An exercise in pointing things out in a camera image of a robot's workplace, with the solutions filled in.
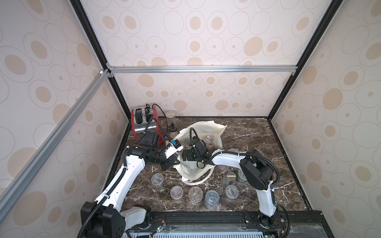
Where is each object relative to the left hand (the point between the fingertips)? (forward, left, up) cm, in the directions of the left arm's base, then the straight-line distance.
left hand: (181, 160), depth 74 cm
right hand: (+14, -5, -16) cm, 22 cm away
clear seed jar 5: (+15, -32, -14) cm, 38 cm away
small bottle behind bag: (+29, +8, -10) cm, 31 cm away
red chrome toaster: (+29, +24, -1) cm, 37 cm away
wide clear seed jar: (-13, -7, -14) cm, 20 cm away
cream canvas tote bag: (-2, -5, -11) cm, 12 cm away
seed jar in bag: (+23, -16, -12) cm, 31 cm away
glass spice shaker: (+37, +10, -6) cm, 39 cm away
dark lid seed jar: (-4, -27, -13) cm, 30 cm away
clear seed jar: (-11, +2, -14) cm, 18 cm away
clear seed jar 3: (-11, -27, -14) cm, 32 cm away
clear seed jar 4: (-5, +14, -14) cm, 20 cm away
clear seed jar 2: (-15, -16, -11) cm, 24 cm away
